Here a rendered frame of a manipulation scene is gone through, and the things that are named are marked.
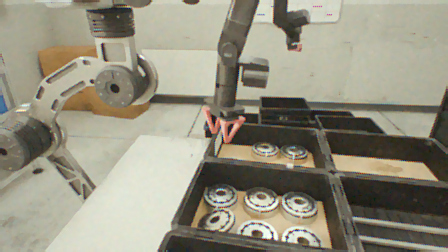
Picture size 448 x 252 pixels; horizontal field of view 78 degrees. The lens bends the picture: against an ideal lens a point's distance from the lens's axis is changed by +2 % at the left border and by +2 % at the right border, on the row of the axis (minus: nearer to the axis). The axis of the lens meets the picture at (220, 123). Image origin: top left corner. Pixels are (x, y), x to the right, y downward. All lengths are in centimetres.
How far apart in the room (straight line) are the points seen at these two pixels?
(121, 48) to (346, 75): 336
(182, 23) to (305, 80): 178
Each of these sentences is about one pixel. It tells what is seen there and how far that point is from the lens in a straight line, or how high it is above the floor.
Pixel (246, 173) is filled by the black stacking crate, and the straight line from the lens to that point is 87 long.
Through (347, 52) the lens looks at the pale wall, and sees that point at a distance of 391.
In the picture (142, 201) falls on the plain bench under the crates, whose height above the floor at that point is 70.
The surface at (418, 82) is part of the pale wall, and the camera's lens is 436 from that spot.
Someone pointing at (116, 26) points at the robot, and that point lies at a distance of 90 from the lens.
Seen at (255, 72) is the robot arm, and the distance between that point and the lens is 66.
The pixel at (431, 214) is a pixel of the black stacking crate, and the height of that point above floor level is 83.
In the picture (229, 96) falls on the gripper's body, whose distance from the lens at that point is 68.
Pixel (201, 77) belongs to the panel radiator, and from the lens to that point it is 373.
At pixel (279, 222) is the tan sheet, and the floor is 83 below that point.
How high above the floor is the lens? 140
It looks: 25 degrees down
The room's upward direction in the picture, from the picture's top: straight up
